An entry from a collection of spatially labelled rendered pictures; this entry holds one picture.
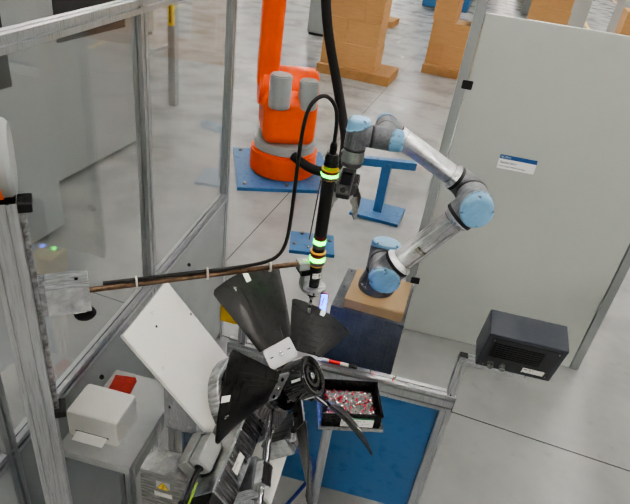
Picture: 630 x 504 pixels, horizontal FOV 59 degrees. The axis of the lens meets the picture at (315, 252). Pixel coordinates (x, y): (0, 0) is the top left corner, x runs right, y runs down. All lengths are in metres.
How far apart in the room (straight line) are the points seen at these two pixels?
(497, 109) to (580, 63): 0.43
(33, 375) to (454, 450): 2.30
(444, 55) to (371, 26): 1.82
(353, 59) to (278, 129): 4.31
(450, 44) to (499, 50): 7.45
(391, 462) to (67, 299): 1.63
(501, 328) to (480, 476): 1.34
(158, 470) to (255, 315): 0.58
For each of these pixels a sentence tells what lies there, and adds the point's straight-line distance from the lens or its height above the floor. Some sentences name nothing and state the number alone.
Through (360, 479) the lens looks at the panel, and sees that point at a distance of 2.68.
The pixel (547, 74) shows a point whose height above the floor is 1.77.
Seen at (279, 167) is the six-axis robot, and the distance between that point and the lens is 5.39.
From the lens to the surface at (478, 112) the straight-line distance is 3.19.
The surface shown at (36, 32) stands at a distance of 1.51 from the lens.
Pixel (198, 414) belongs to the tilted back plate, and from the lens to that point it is 1.66.
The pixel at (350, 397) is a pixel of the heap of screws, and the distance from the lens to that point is 2.13.
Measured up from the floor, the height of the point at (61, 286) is 1.58.
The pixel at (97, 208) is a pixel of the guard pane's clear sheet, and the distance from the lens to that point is 1.87.
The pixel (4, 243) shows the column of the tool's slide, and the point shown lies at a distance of 1.29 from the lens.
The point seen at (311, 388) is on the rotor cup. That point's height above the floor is 1.21.
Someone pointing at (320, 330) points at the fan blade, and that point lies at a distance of 1.85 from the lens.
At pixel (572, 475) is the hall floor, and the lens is 3.43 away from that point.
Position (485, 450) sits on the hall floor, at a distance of 3.31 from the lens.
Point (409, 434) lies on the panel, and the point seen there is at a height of 0.59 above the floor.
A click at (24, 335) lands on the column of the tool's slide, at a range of 1.43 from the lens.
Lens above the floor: 2.37
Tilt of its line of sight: 32 degrees down
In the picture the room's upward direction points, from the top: 8 degrees clockwise
